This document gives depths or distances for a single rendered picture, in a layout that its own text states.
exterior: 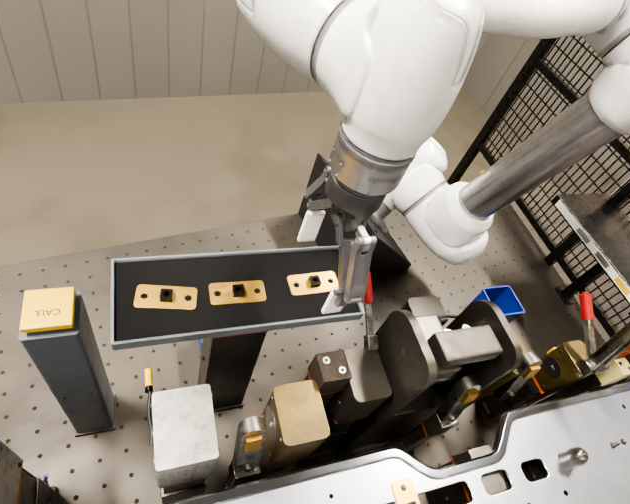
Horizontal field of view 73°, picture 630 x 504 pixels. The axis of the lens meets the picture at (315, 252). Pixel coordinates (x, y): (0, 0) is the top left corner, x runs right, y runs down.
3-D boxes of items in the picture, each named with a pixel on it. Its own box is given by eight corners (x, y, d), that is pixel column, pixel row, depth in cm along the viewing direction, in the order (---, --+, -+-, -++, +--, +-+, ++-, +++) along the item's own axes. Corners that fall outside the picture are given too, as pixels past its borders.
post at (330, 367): (277, 448, 97) (324, 382, 66) (272, 425, 99) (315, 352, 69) (298, 443, 98) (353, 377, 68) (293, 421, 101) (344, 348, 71)
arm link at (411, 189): (363, 173, 136) (419, 126, 131) (398, 218, 134) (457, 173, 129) (354, 167, 120) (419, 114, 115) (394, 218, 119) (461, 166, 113)
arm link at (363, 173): (357, 163, 43) (339, 203, 47) (432, 162, 46) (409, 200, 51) (329, 107, 48) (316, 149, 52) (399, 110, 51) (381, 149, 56)
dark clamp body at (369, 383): (300, 460, 97) (355, 403, 68) (289, 407, 103) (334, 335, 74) (330, 452, 99) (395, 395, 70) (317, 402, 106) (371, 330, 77)
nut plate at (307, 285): (292, 296, 67) (293, 292, 66) (286, 276, 69) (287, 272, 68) (340, 290, 70) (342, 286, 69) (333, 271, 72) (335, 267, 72)
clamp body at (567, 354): (483, 426, 113) (580, 374, 86) (466, 390, 119) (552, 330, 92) (503, 421, 116) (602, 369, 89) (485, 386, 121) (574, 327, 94)
